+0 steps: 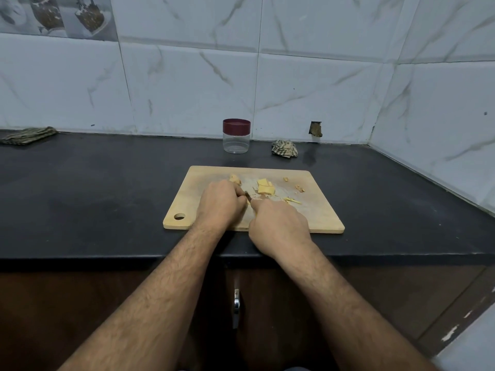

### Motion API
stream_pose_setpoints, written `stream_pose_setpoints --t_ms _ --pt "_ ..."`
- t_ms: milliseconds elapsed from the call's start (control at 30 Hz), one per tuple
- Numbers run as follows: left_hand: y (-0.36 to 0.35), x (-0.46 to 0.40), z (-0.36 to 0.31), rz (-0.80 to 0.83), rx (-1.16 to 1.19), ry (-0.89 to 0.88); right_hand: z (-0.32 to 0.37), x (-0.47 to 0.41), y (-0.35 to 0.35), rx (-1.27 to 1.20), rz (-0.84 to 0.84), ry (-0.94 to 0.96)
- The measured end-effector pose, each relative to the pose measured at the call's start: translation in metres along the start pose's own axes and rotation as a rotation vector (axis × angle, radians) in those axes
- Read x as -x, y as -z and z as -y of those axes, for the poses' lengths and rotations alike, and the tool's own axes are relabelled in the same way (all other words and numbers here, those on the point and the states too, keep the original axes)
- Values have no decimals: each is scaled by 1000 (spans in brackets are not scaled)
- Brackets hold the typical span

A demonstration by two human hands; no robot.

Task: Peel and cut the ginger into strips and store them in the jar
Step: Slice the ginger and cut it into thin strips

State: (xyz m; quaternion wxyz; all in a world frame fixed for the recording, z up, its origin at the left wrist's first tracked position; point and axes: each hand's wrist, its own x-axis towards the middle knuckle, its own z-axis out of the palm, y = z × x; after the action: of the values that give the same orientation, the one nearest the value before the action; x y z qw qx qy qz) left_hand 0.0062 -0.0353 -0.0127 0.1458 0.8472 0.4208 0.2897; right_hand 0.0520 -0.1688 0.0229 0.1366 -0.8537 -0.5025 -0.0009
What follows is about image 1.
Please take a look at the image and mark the person's right hand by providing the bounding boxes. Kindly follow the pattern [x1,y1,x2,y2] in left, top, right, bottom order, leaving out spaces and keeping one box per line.
[247,197,314,261]

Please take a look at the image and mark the person's left hand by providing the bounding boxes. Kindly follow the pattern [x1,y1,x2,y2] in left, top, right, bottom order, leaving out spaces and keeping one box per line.
[193,178,250,237]

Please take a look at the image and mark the wooden cutting board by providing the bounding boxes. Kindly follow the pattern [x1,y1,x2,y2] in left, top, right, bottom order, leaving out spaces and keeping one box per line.
[162,165,346,234]

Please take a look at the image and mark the pile of yellow ginger slices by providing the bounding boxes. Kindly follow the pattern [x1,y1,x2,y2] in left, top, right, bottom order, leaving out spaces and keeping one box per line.
[255,178,277,197]

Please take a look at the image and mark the clear jar maroon lid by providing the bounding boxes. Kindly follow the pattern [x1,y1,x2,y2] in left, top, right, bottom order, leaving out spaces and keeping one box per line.
[223,119,252,155]

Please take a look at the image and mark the person's left forearm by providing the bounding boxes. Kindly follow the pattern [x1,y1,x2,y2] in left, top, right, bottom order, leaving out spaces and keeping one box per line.
[58,226,221,371]

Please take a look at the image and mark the person's right forearm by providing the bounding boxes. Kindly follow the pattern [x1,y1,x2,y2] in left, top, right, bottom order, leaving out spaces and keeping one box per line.
[285,243,439,371]

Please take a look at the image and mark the small ginger peel scraps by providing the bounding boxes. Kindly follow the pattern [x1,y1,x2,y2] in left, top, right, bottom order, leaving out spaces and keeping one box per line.
[282,176,306,193]

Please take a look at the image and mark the black countertop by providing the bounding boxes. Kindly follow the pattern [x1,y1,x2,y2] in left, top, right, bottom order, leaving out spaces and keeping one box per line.
[0,130,495,263]

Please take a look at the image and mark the crumpled patterned cloth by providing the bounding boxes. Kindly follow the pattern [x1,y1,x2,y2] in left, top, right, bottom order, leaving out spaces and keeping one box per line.
[271,140,300,159]

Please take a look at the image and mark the brown wooden cabinet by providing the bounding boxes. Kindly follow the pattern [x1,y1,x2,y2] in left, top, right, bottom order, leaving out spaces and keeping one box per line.
[0,259,495,371]

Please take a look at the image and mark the folded green cloth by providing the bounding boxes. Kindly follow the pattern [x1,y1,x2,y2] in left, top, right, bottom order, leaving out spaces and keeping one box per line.
[0,126,59,146]

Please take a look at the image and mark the decorative picture tiles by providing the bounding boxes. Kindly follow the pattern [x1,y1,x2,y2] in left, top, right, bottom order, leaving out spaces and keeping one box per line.
[0,0,119,42]

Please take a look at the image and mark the metal cabinet handle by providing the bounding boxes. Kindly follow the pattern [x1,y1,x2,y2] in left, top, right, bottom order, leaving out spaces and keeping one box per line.
[232,287,243,331]

